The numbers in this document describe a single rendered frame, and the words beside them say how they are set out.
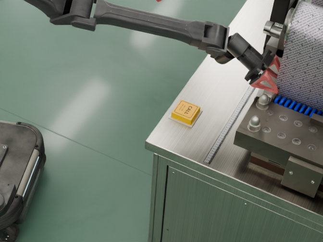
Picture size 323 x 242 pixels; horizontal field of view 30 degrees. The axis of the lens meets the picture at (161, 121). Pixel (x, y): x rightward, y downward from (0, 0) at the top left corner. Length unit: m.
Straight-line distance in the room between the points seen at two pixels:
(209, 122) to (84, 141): 1.23
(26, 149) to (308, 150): 1.39
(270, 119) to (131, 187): 1.21
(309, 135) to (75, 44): 2.06
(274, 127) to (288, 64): 0.18
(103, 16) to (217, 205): 0.68
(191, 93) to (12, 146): 1.02
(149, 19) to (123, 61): 1.74
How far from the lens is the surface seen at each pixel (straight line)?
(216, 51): 1.71
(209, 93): 1.99
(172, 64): 3.43
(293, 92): 1.81
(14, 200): 2.53
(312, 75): 1.75
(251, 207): 1.84
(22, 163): 2.65
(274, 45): 1.84
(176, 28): 1.70
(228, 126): 1.89
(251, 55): 1.75
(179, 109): 1.89
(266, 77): 1.74
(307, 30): 1.68
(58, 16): 1.74
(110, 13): 1.69
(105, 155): 2.95
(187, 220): 2.04
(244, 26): 2.28
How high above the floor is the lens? 2.28
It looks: 47 degrees down
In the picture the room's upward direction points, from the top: 4 degrees clockwise
